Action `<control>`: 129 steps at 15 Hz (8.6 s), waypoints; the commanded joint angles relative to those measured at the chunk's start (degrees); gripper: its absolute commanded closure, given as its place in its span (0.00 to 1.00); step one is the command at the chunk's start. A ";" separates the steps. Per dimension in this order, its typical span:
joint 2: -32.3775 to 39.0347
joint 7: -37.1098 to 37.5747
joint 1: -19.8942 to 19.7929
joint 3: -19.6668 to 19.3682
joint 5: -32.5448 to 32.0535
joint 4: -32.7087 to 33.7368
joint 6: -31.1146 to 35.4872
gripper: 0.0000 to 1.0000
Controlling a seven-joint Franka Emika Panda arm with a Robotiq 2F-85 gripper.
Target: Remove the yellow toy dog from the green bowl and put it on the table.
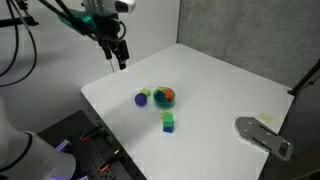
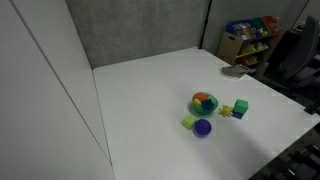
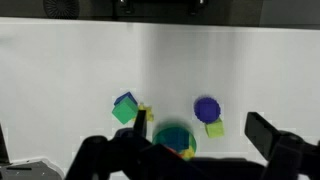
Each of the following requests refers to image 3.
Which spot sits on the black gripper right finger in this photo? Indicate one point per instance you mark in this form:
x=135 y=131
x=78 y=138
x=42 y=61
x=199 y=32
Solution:
x=263 y=133

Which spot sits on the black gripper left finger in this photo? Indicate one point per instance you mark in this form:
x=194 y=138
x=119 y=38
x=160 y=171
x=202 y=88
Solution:
x=140 y=122

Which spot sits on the yellow spiky toy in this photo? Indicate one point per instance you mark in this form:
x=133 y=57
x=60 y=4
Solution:
x=149 y=111

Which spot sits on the green plastic bowl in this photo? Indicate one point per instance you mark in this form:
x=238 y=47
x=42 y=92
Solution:
x=163 y=135

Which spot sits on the small dark blue cube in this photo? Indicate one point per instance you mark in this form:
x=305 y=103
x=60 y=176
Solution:
x=125 y=98

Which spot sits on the lime green cube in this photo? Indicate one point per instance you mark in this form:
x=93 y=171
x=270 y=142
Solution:
x=215 y=129

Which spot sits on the purple bumpy ball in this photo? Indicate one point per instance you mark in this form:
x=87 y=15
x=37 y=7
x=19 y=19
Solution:
x=207 y=109

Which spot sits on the grey metal mounting plate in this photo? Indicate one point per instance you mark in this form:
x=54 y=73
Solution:
x=30 y=170

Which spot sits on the black slanted stand pole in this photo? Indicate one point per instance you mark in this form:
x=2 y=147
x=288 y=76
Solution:
x=3 y=145

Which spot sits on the black round grille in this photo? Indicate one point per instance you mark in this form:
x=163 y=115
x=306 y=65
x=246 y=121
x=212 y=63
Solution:
x=61 y=7

